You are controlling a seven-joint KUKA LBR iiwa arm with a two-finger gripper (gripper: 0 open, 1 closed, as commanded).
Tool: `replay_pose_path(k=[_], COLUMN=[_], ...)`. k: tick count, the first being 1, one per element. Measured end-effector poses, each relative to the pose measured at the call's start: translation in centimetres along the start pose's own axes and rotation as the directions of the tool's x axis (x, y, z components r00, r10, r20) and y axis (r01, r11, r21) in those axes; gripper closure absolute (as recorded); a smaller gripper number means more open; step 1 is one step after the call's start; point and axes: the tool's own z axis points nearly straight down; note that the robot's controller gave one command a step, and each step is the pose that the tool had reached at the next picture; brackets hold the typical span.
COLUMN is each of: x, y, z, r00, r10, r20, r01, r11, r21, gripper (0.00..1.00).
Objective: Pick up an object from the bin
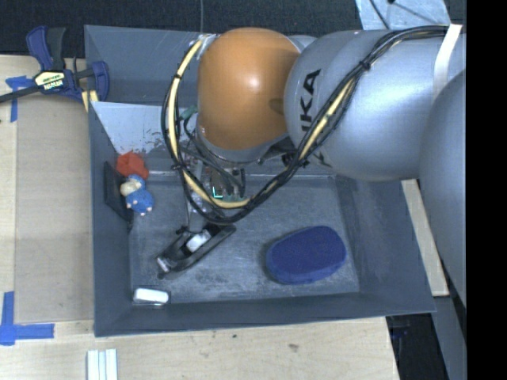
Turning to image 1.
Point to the black stapler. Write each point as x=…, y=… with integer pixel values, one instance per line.
x=198, y=253

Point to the red-haired blue toy figure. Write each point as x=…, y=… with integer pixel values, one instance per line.
x=136, y=190

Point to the grey metal bin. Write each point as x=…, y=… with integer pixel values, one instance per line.
x=245, y=303

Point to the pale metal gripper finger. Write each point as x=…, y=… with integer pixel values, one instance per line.
x=195, y=220

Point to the black flat block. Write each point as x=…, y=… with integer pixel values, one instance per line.
x=115, y=196

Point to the blue oval sponge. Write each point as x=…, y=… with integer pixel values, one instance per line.
x=305, y=255

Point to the small white block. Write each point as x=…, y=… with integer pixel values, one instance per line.
x=150, y=295

